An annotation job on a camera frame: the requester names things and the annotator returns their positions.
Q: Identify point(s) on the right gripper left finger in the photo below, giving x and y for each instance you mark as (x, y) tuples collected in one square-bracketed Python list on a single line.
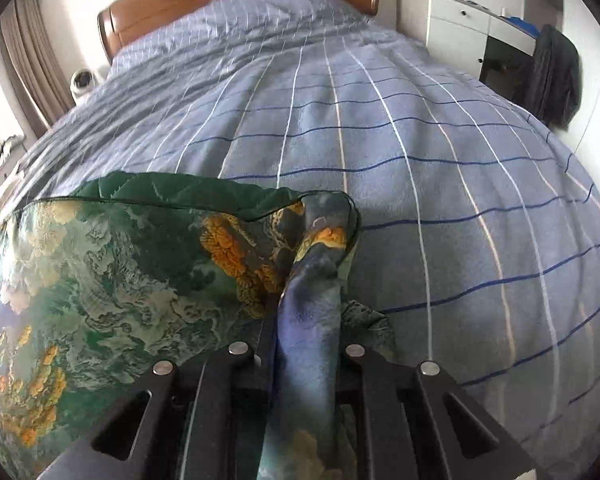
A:
[(225, 425)]

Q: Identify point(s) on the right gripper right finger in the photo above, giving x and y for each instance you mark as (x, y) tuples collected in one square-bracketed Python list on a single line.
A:
[(404, 431)]

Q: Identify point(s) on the green landscape print jacket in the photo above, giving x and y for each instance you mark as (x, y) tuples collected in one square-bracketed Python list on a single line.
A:
[(132, 269)]

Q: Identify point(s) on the blue plaid bed duvet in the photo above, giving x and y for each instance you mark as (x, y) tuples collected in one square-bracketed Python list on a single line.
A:
[(480, 229)]

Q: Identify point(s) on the white window-side dresser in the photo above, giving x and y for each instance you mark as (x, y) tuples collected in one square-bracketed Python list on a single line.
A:
[(12, 149)]

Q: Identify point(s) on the white round fan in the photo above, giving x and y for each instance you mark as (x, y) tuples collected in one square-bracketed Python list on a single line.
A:
[(83, 82)]

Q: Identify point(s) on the dark jacket on chair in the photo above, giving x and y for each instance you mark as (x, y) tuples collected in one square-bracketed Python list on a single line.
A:
[(554, 89)]

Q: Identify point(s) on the white desk with drawers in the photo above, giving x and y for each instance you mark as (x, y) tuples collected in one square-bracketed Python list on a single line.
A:
[(468, 38)]

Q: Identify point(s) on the beige curtain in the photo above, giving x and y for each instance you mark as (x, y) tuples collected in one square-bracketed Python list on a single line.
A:
[(40, 87)]

